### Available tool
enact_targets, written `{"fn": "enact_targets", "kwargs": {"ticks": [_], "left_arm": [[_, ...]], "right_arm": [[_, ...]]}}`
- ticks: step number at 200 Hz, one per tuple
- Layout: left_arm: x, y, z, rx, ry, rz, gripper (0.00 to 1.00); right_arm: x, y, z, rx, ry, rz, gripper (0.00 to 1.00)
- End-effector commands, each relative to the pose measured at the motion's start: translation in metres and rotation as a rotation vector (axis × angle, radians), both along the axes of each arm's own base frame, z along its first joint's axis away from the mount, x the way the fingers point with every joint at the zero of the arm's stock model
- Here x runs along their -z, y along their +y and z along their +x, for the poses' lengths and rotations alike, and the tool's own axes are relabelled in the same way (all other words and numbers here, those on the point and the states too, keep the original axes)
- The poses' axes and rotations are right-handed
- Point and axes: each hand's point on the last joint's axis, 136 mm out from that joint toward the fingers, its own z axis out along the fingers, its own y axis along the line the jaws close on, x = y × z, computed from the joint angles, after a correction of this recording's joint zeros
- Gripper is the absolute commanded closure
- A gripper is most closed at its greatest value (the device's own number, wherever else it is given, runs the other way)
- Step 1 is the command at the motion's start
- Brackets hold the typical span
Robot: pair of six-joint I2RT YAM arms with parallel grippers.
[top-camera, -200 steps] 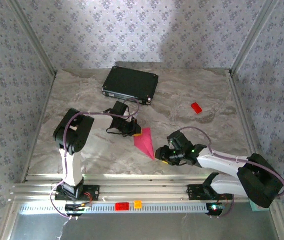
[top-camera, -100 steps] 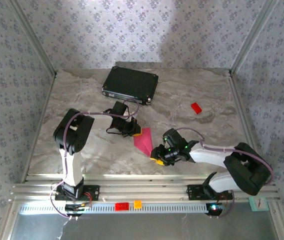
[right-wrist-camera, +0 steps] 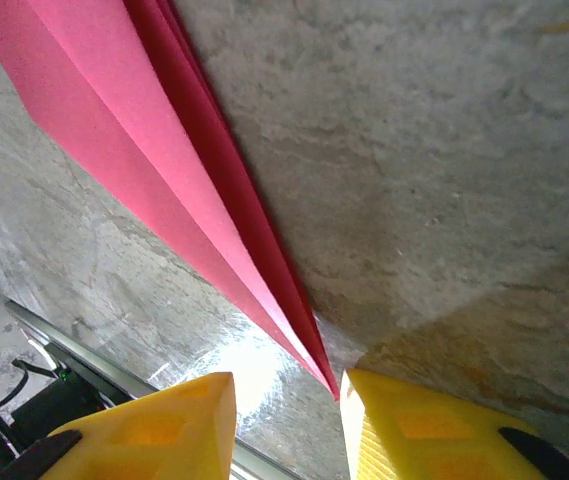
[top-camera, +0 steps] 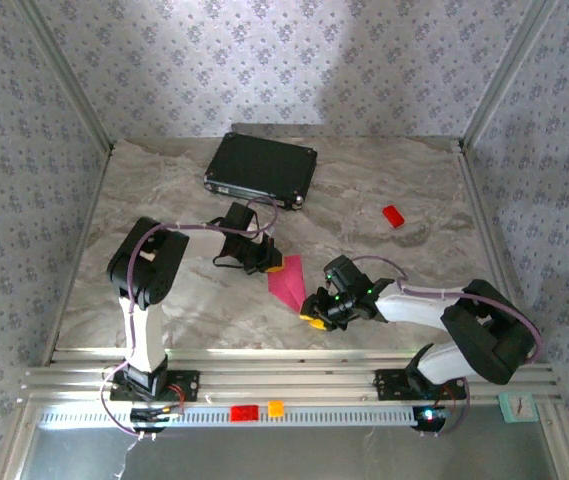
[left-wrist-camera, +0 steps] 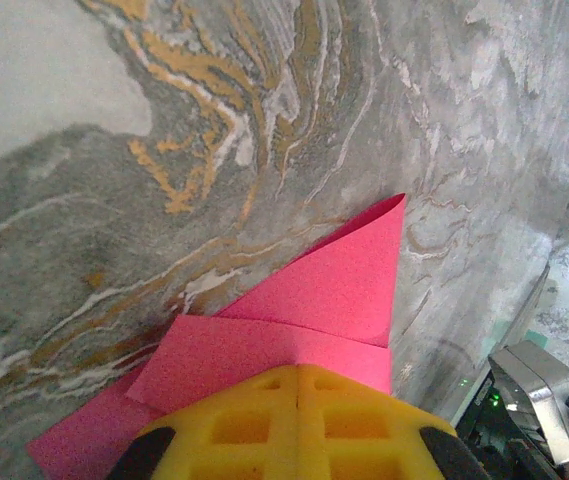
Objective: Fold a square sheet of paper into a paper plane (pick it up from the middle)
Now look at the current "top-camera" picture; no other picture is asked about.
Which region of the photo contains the pink paper sheet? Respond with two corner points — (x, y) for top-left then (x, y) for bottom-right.
(266, 254), (308, 314)

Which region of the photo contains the shiny metal sheet panel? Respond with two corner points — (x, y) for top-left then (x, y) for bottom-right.
(18, 424), (560, 480)

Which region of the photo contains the black hard case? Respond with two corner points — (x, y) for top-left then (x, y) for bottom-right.
(202, 131), (319, 211)

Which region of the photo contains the red toy brick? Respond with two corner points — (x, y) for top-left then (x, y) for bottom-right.
(381, 203), (407, 229)

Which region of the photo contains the shiny red rectangular block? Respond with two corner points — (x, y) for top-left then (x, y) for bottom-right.
(229, 403), (260, 423)

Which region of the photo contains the right controller board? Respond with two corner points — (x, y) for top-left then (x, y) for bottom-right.
(411, 405), (450, 434)

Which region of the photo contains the small teal clock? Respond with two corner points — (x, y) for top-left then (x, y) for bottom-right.
(497, 391), (540, 425)

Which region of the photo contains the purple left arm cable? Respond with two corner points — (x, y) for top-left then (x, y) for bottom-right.
(99, 195), (280, 441)

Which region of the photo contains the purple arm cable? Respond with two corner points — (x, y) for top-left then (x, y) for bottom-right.
(348, 254), (545, 439)
(99, 195), (280, 441)

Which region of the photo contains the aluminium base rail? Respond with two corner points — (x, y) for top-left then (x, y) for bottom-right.
(18, 347), (563, 409)

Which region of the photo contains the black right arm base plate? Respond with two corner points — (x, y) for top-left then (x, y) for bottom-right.
(373, 368), (468, 401)

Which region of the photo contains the grey slotted cable duct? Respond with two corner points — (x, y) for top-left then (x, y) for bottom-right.
(38, 404), (448, 429)

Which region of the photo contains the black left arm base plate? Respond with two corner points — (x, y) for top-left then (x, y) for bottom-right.
(108, 368), (201, 404)

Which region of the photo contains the aluminium side rail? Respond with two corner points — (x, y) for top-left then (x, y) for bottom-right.
(41, 144), (115, 366)
(456, 139), (535, 361)

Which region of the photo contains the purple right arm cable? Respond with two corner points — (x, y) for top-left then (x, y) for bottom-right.
(348, 254), (545, 439)

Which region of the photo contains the aluminium corner post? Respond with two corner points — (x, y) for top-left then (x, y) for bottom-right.
(13, 0), (115, 156)
(458, 0), (560, 151)

